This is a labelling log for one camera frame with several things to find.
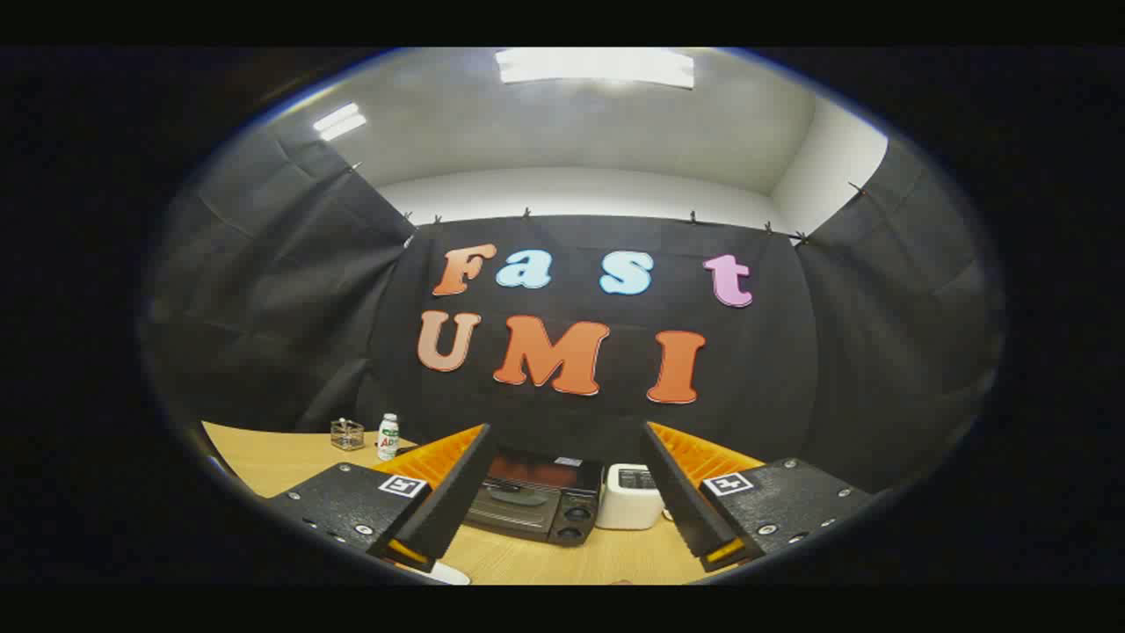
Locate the large ceiling light panel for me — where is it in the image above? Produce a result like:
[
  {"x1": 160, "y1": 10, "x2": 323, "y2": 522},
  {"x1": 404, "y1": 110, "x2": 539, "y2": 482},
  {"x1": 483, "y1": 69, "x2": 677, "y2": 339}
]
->
[{"x1": 495, "y1": 48, "x2": 695, "y2": 90}]

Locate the black toaster oven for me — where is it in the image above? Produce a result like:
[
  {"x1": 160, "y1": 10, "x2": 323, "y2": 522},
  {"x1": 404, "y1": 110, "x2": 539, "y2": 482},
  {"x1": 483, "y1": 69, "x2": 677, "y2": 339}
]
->
[{"x1": 463, "y1": 447, "x2": 606, "y2": 548}]

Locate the white plate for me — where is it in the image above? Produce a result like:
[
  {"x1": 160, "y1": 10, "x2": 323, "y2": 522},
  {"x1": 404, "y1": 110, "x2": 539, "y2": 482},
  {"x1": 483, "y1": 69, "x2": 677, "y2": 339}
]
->
[{"x1": 413, "y1": 559, "x2": 471, "y2": 586}]

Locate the white bread toaster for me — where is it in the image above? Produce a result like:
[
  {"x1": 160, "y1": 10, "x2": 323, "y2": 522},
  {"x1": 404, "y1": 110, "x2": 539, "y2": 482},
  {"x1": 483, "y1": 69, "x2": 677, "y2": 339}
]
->
[{"x1": 595, "y1": 463, "x2": 666, "y2": 531}]

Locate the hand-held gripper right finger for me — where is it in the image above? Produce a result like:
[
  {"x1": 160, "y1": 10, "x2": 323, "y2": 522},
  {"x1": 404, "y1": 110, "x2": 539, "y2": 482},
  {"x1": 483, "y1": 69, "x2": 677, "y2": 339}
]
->
[{"x1": 640, "y1": 422, "x2": 875, "y2": 572}]

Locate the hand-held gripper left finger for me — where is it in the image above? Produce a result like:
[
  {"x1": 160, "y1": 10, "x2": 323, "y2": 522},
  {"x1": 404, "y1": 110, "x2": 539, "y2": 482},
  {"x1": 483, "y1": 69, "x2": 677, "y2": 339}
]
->
[{"x1": 264, "y1": 424, "x2": 495, "y2": 572}]

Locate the small ceiling light panel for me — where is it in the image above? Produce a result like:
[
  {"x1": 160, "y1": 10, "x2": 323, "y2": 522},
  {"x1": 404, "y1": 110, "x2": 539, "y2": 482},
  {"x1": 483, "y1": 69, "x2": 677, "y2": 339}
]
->
[{"x1": 313, "y1": 103, "x2": 367, "y2": 142}]

